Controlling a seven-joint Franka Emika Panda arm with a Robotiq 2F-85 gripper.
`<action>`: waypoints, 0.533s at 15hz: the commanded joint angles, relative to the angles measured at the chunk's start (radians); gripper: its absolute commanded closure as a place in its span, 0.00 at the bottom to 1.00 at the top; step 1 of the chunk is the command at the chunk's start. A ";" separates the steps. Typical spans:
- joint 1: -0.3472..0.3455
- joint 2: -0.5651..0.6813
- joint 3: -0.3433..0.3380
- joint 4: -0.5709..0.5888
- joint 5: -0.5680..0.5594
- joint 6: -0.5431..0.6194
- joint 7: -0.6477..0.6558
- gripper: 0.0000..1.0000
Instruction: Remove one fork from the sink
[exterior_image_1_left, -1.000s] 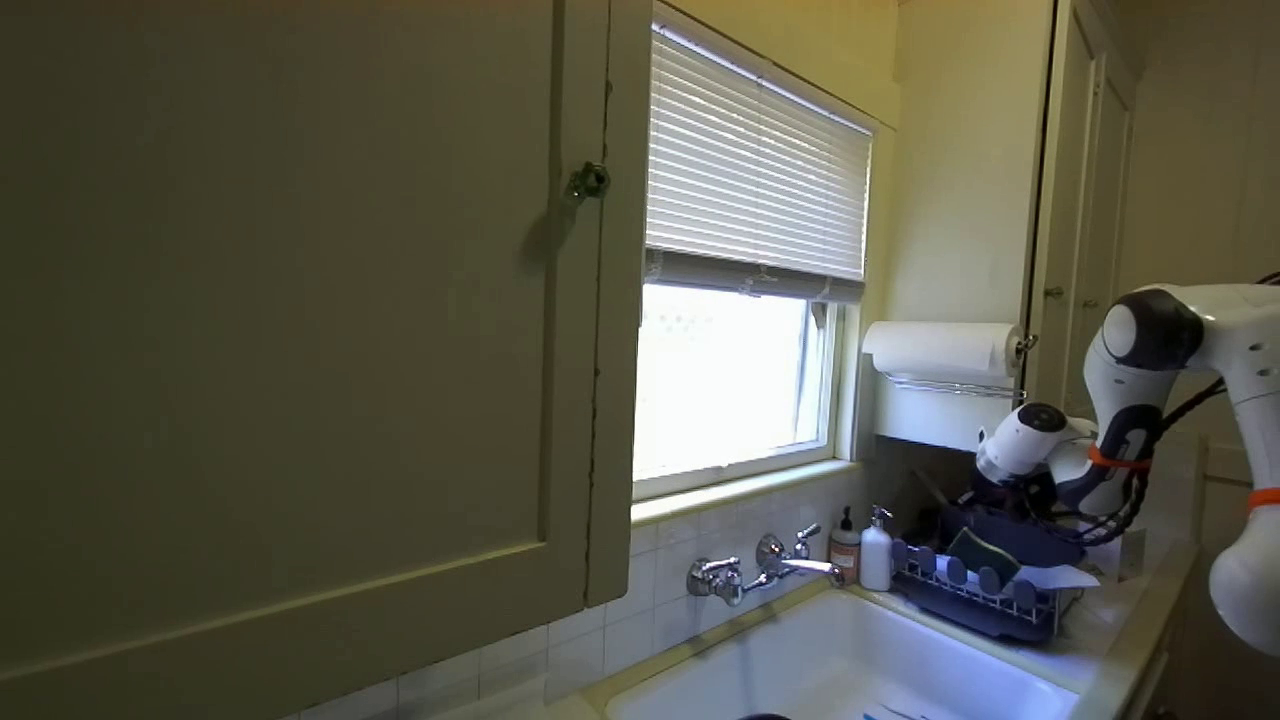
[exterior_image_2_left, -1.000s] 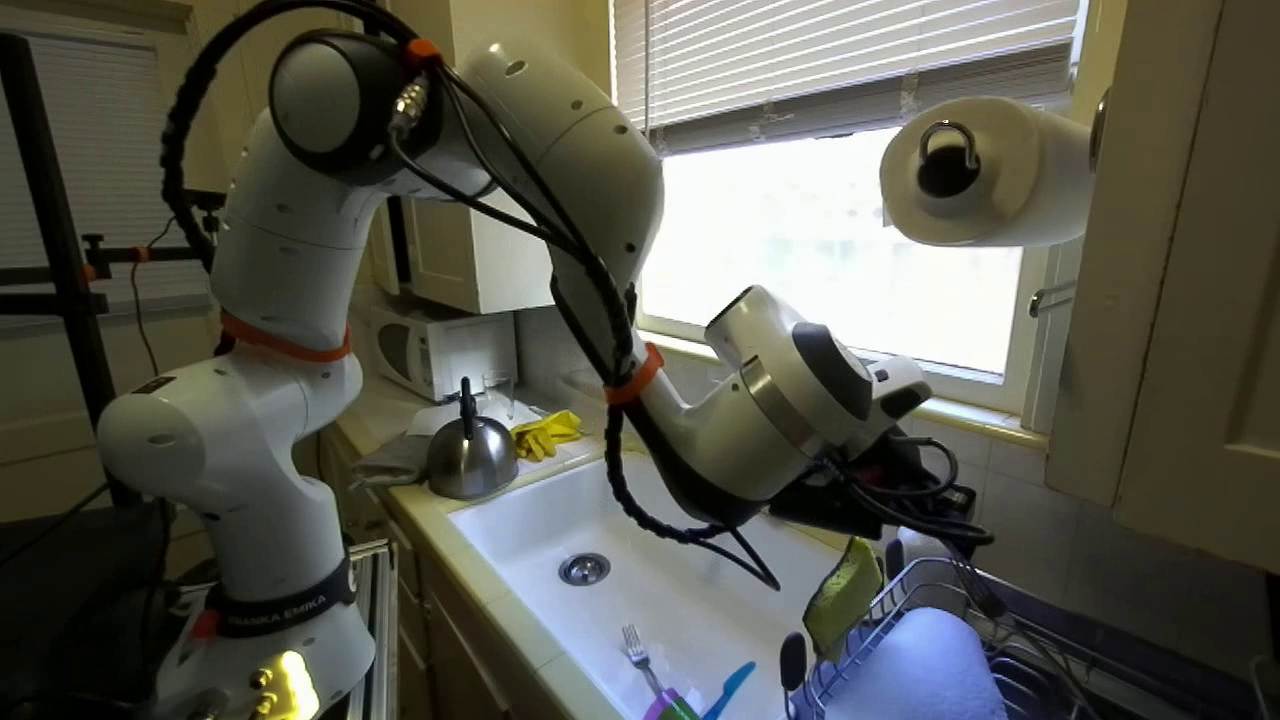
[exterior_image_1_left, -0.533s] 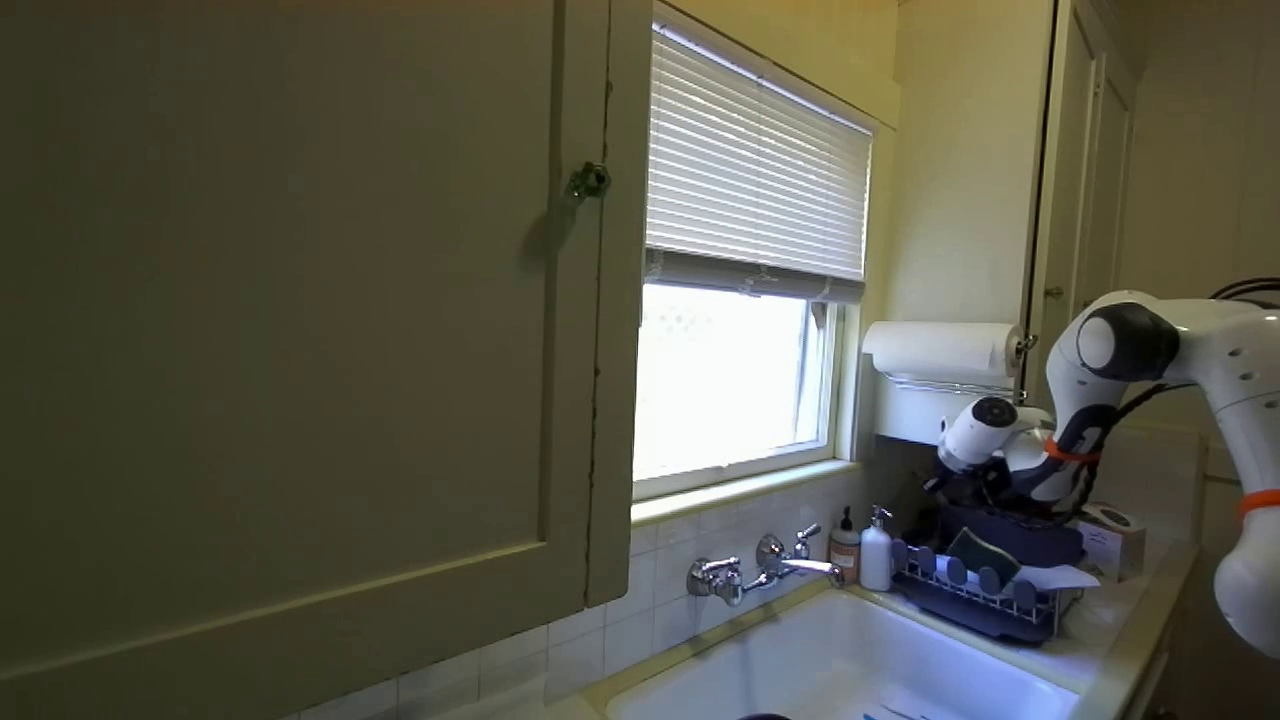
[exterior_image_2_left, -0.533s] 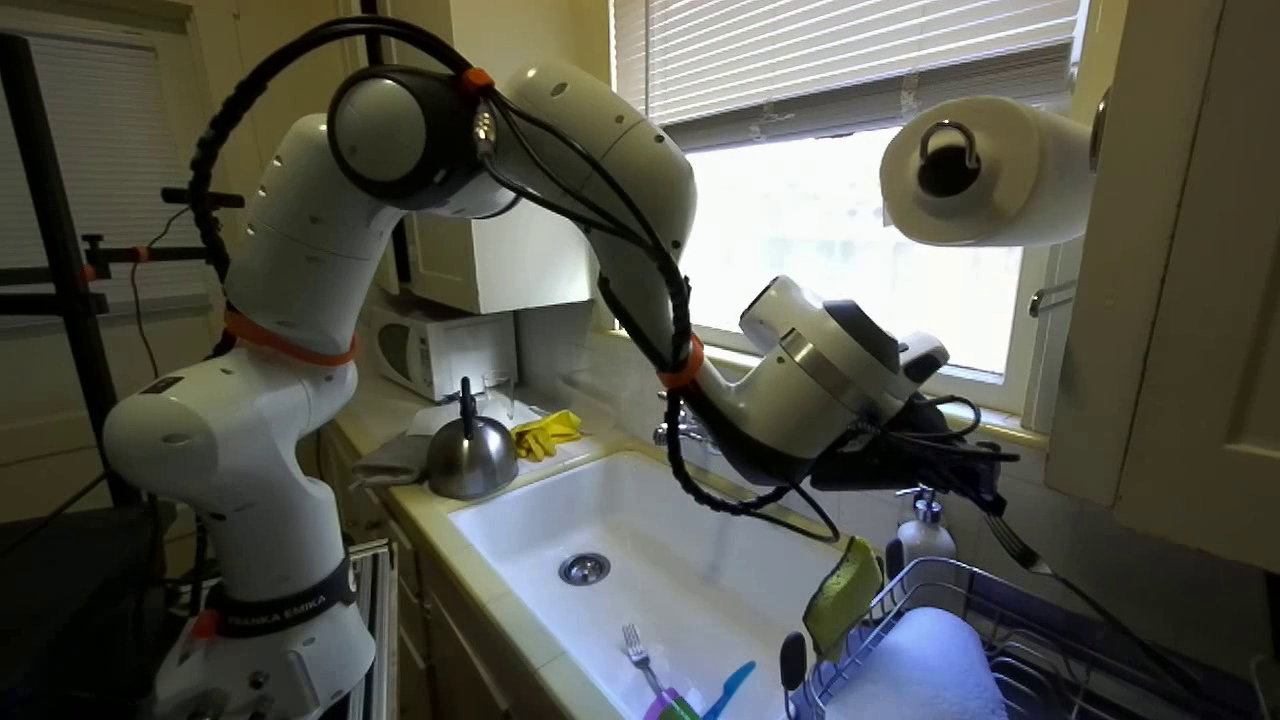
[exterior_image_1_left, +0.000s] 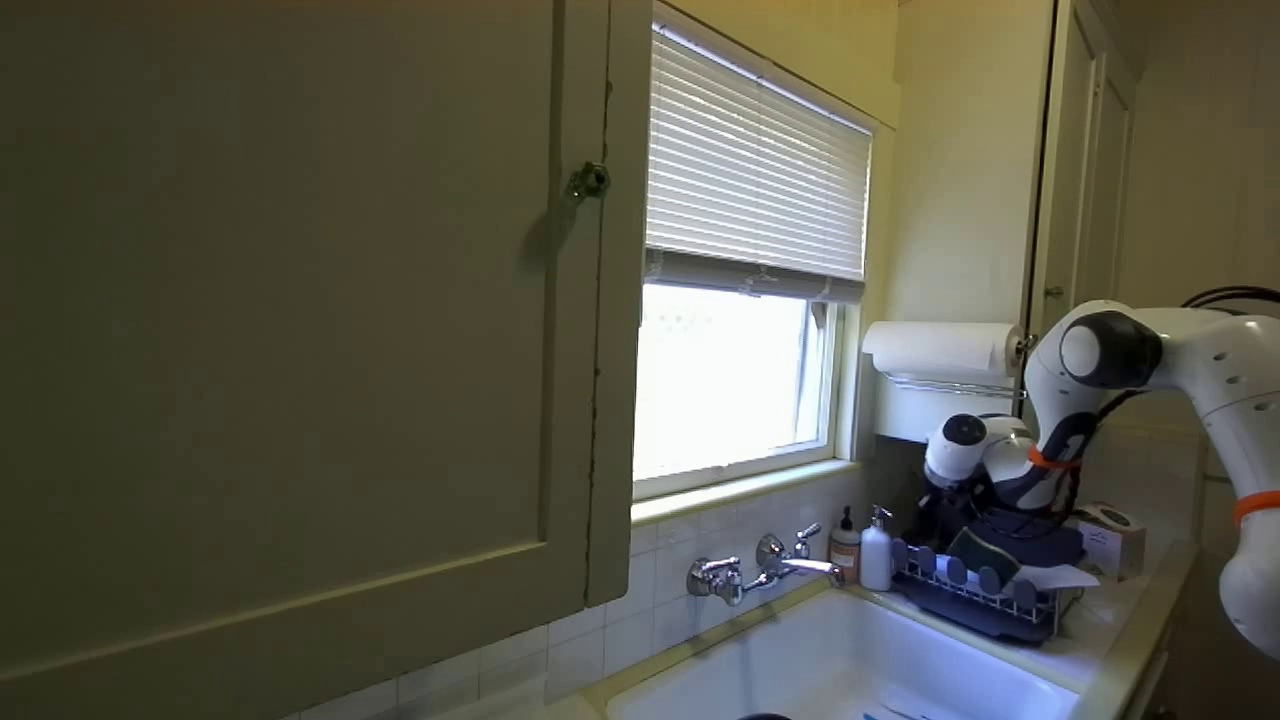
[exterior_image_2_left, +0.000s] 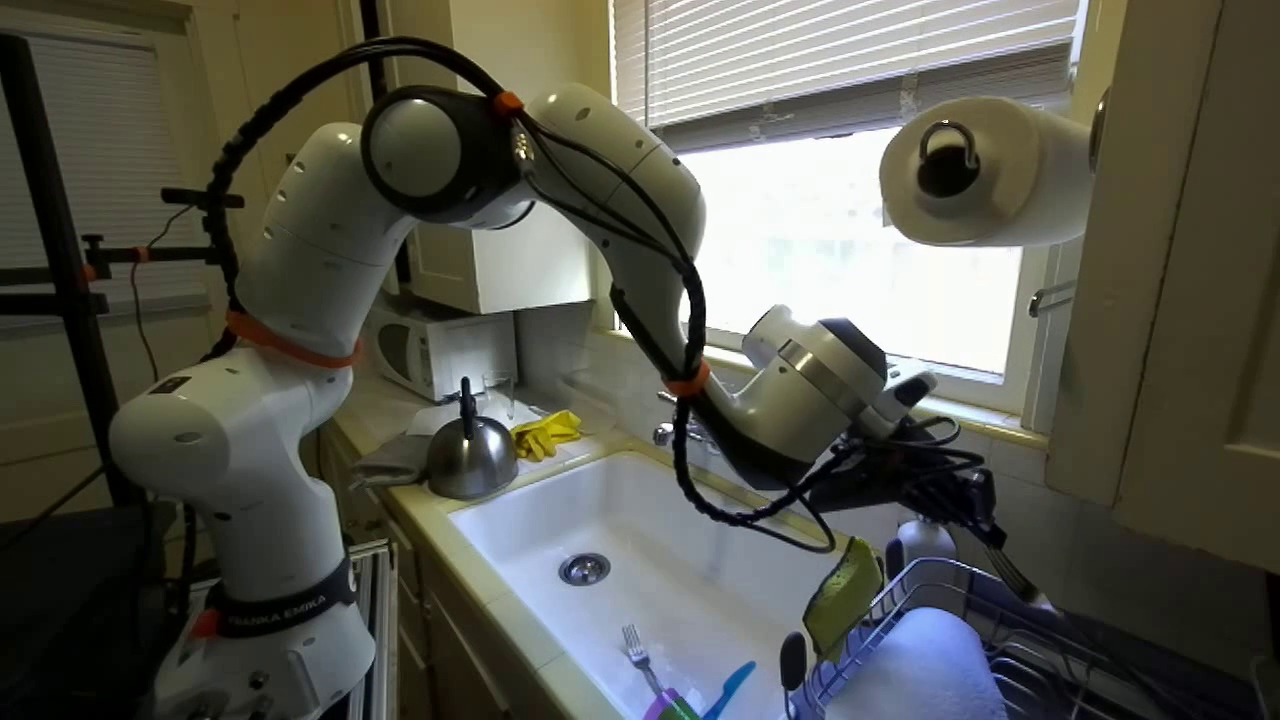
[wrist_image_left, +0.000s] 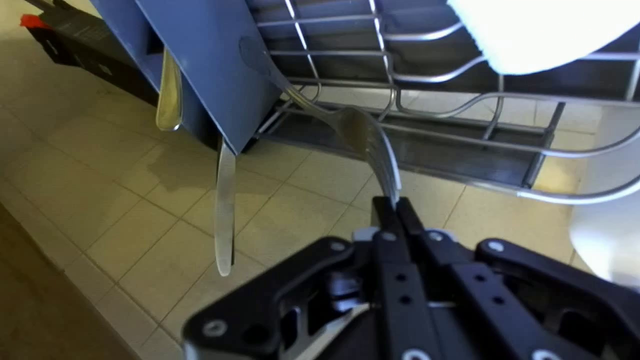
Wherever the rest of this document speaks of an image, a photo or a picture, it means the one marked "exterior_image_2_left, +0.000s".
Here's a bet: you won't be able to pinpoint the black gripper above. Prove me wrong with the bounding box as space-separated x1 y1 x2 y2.
859 427 1011 554

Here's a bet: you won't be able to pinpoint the white ceramic sink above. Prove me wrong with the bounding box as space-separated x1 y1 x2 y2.
444 445 871 720

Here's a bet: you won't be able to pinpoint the metal sink drain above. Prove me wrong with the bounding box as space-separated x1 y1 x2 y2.
557 547 616 591

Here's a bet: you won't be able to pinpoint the yellow and green sponge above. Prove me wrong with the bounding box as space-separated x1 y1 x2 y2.
800 532 889 661

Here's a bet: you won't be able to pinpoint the white rounded dish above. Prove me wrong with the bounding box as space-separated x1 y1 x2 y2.
824 603 1011 720

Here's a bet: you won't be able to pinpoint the blue plastic utensil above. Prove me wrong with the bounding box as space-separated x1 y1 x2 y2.
701 657 761 720

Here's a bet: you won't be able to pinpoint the white paper towel roll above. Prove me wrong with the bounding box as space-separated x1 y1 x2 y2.
876 94 1113 251

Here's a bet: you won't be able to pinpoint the yellow rubber gloves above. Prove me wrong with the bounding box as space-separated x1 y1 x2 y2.
506 410 588 469

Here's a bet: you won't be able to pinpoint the white window blinds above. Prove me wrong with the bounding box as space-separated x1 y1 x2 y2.
609 0 1091 155

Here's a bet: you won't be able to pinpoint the cream base cabinet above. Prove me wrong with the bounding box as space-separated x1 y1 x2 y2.
313 414 537 720

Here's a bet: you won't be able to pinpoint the white toaster oven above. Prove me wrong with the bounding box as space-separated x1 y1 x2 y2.
367 302 518 410

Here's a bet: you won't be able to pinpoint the grey folded cloth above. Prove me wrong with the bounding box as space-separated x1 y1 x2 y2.
346 434 431 487

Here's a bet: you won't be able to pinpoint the metal wire dish rack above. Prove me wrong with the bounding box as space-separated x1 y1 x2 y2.
785 554 1264 720

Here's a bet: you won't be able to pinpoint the cream wall cabinet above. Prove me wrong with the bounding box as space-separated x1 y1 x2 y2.
1038 0 1280 578

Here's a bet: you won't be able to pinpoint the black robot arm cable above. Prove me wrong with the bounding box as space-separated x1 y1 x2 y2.
194 37 996 557

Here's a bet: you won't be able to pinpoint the steel kettle with black handle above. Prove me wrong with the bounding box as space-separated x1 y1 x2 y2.
420 378 518 503

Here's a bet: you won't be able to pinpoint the white wall cabinet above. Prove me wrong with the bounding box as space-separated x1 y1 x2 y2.
395 197 595 319

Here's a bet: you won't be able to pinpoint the black camera on stand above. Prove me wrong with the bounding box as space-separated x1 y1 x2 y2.
156 183 251 211

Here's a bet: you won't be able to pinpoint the black camera stand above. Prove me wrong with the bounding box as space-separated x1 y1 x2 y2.
0 34 175 535

